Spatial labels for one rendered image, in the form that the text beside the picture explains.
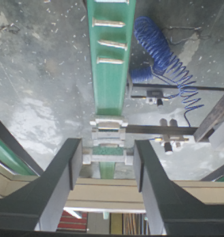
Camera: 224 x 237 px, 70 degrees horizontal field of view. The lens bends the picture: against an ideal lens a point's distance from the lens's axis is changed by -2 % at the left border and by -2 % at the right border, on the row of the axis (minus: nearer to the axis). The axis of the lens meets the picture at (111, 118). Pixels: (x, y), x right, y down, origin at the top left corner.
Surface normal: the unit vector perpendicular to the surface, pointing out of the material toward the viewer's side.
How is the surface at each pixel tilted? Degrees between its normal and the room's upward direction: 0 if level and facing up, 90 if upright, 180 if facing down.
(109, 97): 0
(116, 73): 0
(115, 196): 90
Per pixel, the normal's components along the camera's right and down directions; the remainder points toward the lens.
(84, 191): 0.04, -0.59
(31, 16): -0.03, 0.80
